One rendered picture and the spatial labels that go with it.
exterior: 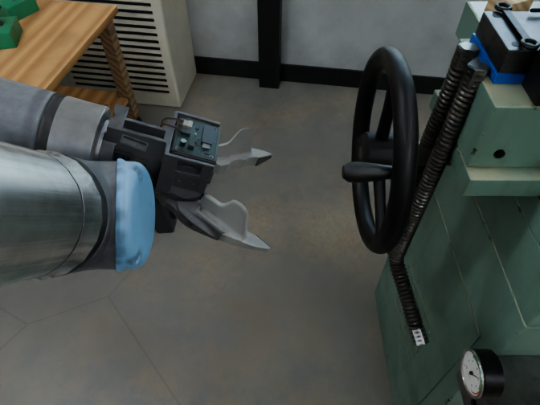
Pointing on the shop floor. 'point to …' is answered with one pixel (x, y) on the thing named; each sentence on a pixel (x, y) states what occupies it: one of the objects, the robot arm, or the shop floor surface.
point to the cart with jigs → (62, 47)
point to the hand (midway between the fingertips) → (270, 202)
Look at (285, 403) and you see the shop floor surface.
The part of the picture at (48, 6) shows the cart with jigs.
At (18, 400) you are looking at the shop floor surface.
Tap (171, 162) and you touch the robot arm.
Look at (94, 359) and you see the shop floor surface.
